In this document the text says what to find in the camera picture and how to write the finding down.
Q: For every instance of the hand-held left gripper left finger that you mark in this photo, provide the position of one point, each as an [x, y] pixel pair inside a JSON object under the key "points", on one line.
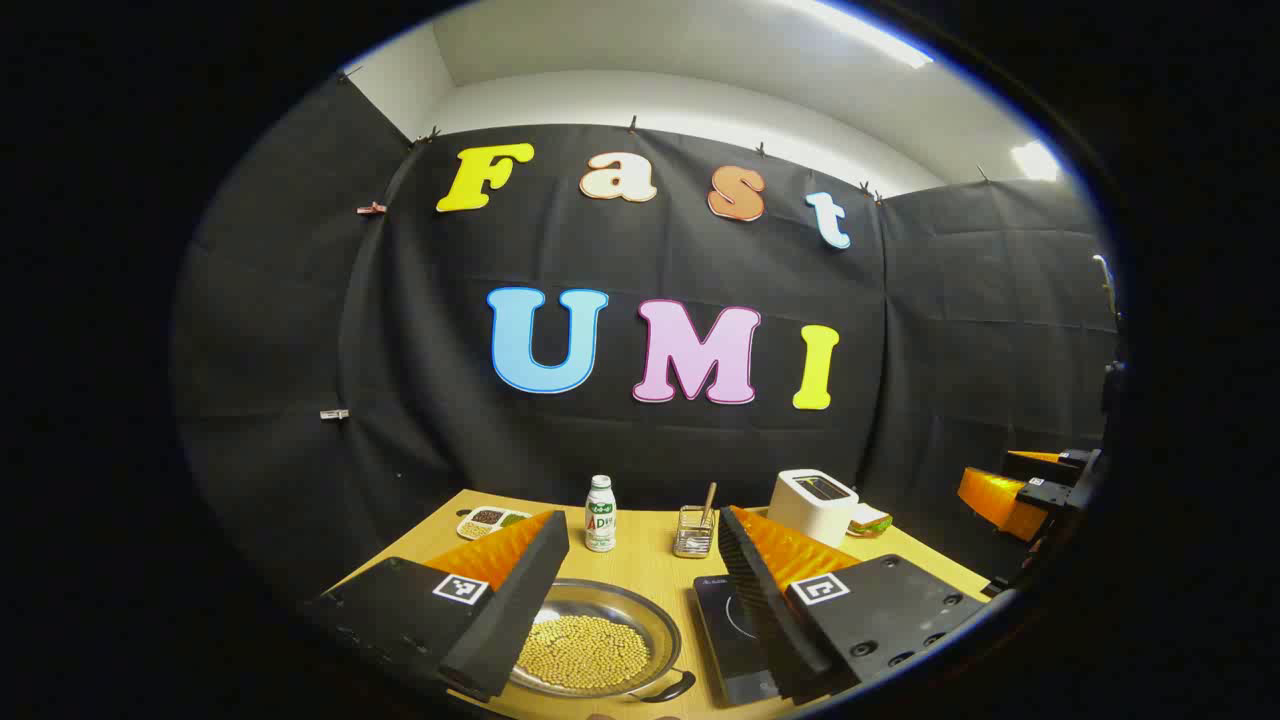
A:
{"points": [[510, 620]]}

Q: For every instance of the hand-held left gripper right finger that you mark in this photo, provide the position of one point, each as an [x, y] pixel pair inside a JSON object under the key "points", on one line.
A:
{"points": [[765, 610]]}

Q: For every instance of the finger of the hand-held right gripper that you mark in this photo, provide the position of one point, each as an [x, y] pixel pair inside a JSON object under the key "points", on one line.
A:
{"points": [[1000, 500]]}

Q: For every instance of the black induction cooktop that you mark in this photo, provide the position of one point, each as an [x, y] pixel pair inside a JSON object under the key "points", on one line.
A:
{"points": [[730, 640]]}

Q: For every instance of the pile of yellow soybeans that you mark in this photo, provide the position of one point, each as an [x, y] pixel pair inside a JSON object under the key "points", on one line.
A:
{"points": [[585, 650]]}

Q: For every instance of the divided white tray of beans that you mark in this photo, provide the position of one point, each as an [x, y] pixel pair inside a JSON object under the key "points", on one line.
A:
{"points": [[490, 521]]}

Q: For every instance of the white toaster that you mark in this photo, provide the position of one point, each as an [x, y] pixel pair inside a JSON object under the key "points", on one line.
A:
{"points": [[805, 510]]}

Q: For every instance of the sandwich with lettuce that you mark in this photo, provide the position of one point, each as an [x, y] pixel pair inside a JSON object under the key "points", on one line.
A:
{"points": [[870, 520]]}

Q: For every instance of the white milk bottle green label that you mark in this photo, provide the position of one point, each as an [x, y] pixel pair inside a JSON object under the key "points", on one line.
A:
{"points": [[600, 515]]}

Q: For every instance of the black backdrop cloth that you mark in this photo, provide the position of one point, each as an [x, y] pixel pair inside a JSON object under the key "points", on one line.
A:
{"points": [[400, 300]]}

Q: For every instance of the short ceiling light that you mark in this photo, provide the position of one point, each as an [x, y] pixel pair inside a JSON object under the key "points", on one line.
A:
{"points": [[1035, 160]]}

